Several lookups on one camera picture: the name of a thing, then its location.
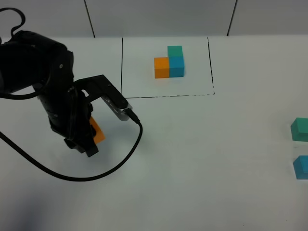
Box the black camera cable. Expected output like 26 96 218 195
0 109 143 182

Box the template orange block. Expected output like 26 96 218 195
154 57 170 78

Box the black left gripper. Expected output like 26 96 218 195
38 81 99 157

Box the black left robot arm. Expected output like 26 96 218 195
0 31 98 157

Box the template green block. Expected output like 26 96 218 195
167 46 183 58

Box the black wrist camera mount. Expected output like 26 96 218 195
74 75 132 121

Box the template blue block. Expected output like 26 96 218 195
169 56 185 77

